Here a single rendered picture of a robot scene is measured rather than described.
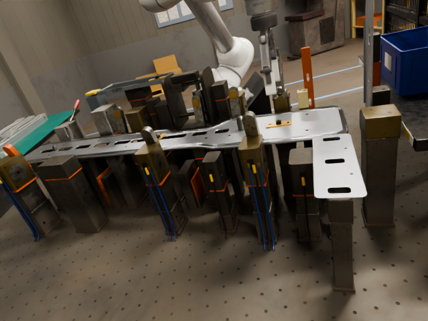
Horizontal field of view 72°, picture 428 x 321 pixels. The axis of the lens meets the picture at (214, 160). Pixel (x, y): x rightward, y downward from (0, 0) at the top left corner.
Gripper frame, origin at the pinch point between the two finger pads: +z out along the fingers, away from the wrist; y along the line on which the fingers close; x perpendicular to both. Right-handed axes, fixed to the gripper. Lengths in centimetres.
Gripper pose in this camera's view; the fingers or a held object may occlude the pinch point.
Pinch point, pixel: (272, 84)
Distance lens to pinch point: 96.8
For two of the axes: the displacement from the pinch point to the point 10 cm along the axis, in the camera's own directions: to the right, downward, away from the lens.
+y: -2.6, 5.0, -8.2
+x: 9.4, -0.7, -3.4
